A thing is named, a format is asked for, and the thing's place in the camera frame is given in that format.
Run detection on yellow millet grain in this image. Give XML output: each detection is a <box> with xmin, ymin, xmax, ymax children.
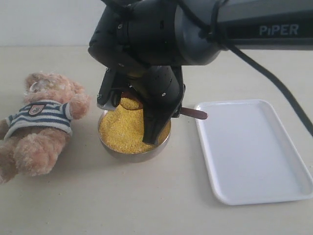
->
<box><xmin>99</xmin><ymin>97</ymin><xmax>171</xmax><ymax>155</ymax></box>

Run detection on dark red wooden spoon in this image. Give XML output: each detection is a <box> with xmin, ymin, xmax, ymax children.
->
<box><xmin>120</xmin><ymin>92</ymin><xmax>208</xmax><ymax>120</ymax></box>

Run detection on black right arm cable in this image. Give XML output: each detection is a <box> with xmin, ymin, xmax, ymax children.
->
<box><xmin>176</xmin><ymin>0</ymin><xmax>313</xmax><ymax>138</ymax></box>

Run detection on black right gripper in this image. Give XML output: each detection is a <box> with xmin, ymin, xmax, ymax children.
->
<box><xmin>127</xmin><ymin>66</ymin><xmax>185</xmax><ymax>144</ymax></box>

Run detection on steel bowl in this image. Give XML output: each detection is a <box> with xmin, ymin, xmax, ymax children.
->
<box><xmin>97</xmin><ymin>111</ymin><xmax>171</xmax><ymax>163</ymax></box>

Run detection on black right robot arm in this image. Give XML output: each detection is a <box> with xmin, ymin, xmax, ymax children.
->
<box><xmin>88</xmin><ymin>0</ymin><xmax>313</xmax><ymax>145</ymax></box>

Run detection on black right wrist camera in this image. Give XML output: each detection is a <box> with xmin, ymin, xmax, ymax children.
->
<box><xmin>96</xmin><ymin>69</ymin><xmax>122</xmax><ymax>111</ymax></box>

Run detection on white rectangular plastic tray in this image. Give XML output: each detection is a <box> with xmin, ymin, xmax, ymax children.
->
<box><xmin>195</xmin><ymin>99</ymin><xmax>313</xmax><ymax>206</ymax></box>

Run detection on tan teddy bear striped shirt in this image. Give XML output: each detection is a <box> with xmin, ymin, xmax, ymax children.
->
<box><xmin>0</xmin><ymin>71</ymin><xmax>92</xmax><ymax>185</ymax></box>

